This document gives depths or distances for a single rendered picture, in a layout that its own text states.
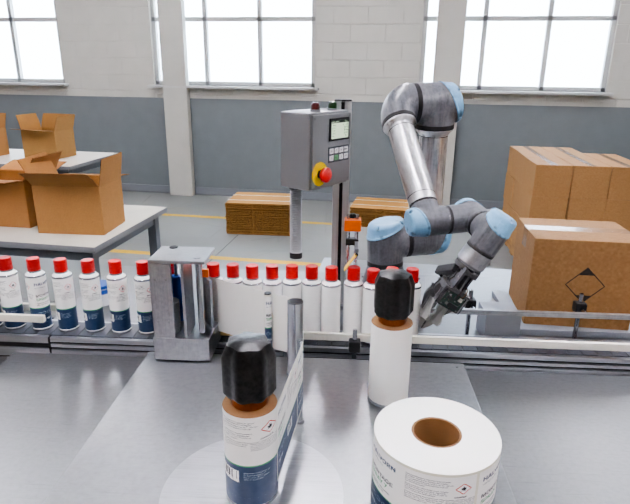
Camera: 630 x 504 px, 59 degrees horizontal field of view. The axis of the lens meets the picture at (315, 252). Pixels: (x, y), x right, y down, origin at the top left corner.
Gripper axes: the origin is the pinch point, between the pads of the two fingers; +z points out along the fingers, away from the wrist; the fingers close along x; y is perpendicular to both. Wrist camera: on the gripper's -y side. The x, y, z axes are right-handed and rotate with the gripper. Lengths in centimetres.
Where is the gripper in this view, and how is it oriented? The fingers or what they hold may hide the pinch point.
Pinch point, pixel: (423, 322)
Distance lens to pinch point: 153.1
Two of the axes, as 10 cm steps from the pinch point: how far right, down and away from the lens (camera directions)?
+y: -0.6, 3.1, -9.5
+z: -5.1, 8.1, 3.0
